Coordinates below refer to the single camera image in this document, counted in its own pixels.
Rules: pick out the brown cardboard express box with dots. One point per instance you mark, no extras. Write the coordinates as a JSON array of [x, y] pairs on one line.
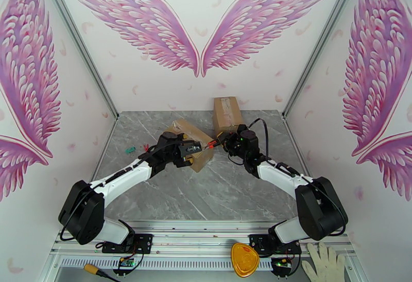
[[227, 114], [201, 159]]

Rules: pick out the orange black utility knife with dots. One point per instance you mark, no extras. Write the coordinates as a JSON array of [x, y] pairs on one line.
[[211, 145]]

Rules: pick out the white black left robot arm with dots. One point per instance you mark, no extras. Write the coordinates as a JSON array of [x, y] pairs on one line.
[[125, 179]]

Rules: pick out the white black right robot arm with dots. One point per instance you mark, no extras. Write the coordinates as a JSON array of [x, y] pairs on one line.
[[322, 210]]

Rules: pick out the small green object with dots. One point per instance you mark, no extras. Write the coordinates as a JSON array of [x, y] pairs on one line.
[[129, 150]]

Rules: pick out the orange rounded plastic case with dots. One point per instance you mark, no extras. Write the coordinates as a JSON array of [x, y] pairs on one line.
[[244, 260]]

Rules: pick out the small green circuit board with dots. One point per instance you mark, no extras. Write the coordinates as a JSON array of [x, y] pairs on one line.
[[126, 262], [280, 262]]

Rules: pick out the white work glove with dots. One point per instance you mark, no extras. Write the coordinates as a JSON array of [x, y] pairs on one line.
[[325, 263]]

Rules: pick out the aluminium rail frame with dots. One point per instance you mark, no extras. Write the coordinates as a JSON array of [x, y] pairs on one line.
[[193, 236]]

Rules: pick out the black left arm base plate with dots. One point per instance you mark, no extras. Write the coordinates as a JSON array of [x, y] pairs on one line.
[[143, 242]]

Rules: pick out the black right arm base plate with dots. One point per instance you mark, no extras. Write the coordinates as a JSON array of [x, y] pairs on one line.
[[257, 242]]

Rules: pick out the aluminium corner post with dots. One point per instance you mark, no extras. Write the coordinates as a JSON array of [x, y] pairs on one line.
[[320, 46], [77, 41]]

